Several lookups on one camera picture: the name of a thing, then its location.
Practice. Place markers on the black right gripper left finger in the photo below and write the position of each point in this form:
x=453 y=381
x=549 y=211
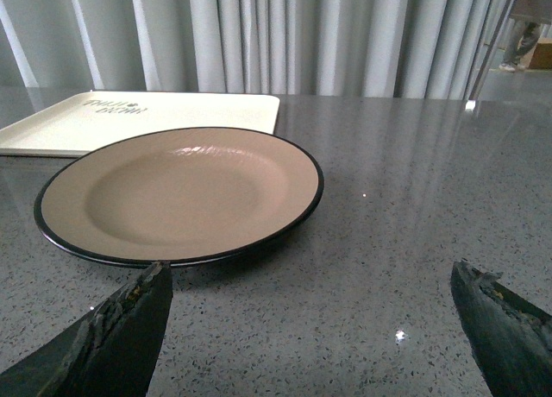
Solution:
x=111 y=351

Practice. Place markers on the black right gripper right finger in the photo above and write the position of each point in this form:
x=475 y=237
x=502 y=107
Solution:
x=510 y=338

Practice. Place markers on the beige plate with black rim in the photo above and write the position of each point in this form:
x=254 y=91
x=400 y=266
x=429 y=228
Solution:
x=182 y=196

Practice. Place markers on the cream rectangular serving tray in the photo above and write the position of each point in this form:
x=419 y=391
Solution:
x=94 y=119

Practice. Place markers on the brown cardboard box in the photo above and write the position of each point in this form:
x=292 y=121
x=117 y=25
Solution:
x=541 y=59

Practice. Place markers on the person standing in background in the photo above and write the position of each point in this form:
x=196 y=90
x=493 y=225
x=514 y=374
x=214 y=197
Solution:
x=529 y=17

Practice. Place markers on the grey pleated curtain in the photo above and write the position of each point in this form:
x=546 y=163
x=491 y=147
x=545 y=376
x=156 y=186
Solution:
x=370 y=48

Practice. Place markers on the metal stand pole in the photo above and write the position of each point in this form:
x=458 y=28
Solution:
x=476 y=86

